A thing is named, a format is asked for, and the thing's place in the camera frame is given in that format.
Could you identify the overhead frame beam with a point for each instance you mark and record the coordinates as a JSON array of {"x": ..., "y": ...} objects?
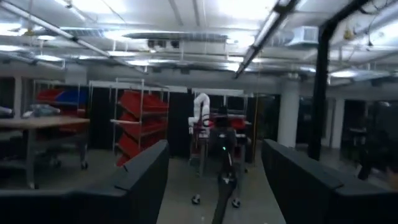
[
  {"x": 59, "y": 32},
  {"x": 264, "y": 34}
]

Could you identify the black upright frame post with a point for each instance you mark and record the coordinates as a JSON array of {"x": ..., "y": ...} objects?
[{"x": 320, "y": 93}]

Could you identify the metal shelf with red bins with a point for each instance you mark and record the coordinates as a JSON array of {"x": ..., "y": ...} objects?
[{"x": 140, "y": 124}]

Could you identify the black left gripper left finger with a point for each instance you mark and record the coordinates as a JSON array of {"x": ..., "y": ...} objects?
[{"x": 93, "y": 205}]

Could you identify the white round column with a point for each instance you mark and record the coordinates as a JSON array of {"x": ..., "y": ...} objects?
[{"x": 288, "y": 115}]

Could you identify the white ceiling air unit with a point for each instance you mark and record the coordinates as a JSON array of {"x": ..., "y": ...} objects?
[{"x": 303, "y": 35}]

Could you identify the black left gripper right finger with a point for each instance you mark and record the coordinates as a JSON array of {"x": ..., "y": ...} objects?
[{"x": 314, "y": 199}]

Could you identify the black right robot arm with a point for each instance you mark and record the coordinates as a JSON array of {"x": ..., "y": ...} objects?
[{"x": 224, "y": 161}]

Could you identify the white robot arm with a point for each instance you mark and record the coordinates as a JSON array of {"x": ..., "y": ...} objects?
[{"x": 200, "y": 112}]

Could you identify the shelf with red, blue bins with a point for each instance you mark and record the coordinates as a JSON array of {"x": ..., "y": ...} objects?
[{"x": 62, "y": 98}]

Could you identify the wooden-top workbench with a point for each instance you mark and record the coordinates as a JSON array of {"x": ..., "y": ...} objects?
[{"x": 37, "y": 137}]

